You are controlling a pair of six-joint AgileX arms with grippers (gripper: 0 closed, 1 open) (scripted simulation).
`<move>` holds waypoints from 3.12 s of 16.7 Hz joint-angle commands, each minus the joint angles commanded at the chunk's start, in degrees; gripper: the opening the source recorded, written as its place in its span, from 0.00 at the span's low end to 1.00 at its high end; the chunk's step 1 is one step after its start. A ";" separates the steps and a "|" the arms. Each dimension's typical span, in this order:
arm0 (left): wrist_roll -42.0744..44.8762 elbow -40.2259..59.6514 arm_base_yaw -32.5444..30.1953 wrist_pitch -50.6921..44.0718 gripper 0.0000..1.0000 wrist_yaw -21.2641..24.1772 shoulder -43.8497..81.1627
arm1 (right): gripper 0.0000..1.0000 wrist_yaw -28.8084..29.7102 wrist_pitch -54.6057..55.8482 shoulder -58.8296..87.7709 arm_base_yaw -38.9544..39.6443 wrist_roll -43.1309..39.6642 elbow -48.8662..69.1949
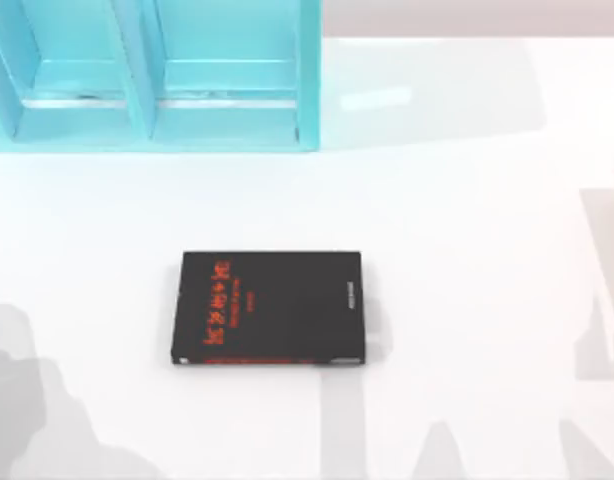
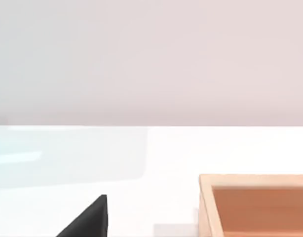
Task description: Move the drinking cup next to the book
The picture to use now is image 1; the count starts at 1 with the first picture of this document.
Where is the black book with red lettering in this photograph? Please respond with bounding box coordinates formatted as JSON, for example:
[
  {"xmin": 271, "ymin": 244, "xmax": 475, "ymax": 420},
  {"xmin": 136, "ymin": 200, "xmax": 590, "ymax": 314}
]
[{"xmin": 171, "ymin": 250, "xmax": 368, "ymax": 370}]

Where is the light blue rack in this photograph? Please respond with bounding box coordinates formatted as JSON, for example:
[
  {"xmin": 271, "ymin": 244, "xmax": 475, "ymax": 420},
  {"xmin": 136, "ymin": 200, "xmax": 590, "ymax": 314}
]
[{"xmin": 0, "ymin": 0, "xmax": 325, "ymax": 153}]

